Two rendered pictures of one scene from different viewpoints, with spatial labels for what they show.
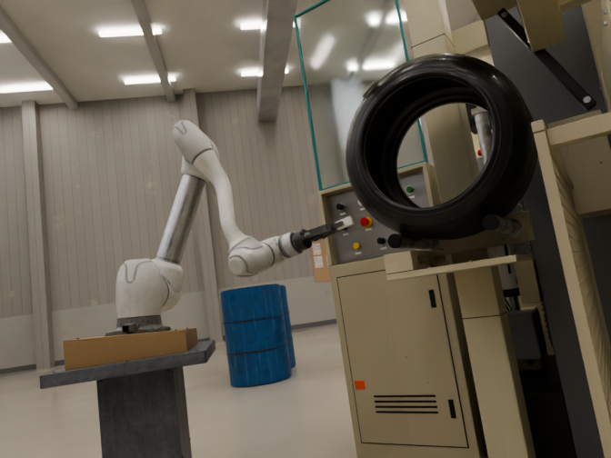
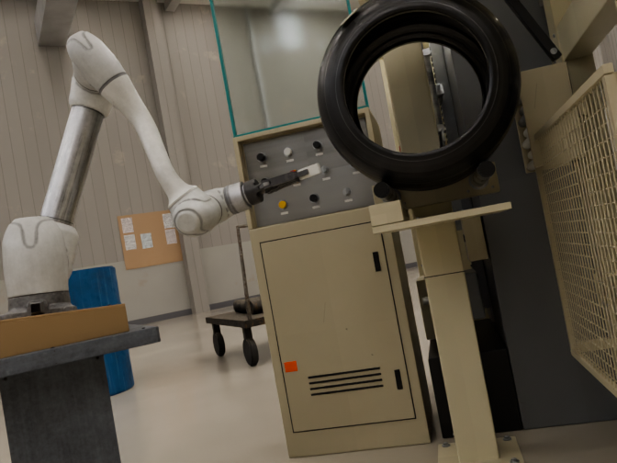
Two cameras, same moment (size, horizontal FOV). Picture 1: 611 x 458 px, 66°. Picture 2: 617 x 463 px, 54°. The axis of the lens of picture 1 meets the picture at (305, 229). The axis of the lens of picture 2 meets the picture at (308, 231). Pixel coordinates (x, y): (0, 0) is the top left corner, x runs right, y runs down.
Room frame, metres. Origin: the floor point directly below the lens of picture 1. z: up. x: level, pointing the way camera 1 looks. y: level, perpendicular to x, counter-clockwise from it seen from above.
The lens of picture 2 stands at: (-0.07, 0.50, 0.76)
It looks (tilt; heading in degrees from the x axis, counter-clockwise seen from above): 2 degrees up; 340
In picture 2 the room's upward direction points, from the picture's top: 10 degrees counter-clockwise
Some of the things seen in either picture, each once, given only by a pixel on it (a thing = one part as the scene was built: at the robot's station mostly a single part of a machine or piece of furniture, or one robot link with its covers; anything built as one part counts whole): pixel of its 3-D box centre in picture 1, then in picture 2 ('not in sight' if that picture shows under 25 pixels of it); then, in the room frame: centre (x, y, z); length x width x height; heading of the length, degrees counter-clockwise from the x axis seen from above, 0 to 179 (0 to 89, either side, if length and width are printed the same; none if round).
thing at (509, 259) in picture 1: (463, 266); (440, 219); (1.48, -0.47, 0.80); 0.37 x 0.36 x 0.02; 58
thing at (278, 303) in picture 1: (260, 330); (84, 329); (5.32, 0.66, 0.48); 1.31 x 0.81 x 0.97; 12
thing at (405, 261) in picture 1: (417, 261); (391, 215); (1.56, -0.35, 0.83); 0.36 x 0.09 x 0.06; 148
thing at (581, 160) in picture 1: (585, 168); (544, 120); (1.47, -0.91, 1.05); 0.20 x 0.15 x 0.30; 148
